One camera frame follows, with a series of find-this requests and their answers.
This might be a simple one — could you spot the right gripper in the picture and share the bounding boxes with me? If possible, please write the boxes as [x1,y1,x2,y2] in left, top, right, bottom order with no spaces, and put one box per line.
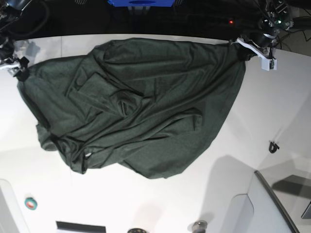
[0,42,29,82]

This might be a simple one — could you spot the black round dial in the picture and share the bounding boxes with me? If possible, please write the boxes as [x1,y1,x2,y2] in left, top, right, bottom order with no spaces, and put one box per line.
[127,228,147,233]

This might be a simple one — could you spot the blue box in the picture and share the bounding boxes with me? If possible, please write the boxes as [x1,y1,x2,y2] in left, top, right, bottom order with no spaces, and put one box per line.
[108,0,175,7]

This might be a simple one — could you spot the small black clip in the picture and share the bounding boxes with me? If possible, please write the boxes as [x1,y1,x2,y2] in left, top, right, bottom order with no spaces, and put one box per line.
[268,141,280,154]

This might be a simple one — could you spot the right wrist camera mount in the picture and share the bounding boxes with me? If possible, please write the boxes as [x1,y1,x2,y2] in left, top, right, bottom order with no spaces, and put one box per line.
[0,61,21,77]

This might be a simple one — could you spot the round metal knob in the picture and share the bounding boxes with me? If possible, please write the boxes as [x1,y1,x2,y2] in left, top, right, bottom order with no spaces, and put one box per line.
[191,220,208,233]

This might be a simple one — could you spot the dark green t-shirt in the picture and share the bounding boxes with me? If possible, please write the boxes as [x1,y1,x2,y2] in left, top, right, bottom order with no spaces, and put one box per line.
[17,38,250,179]

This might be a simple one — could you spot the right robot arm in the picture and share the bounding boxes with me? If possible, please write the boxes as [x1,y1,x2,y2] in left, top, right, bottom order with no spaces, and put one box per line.
[0,0,50,82]

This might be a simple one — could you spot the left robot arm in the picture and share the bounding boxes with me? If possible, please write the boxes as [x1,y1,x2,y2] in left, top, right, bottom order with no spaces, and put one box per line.
[241,0,294,49]

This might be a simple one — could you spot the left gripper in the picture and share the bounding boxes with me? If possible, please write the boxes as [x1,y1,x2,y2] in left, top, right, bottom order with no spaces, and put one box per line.
[242,31,278,48]

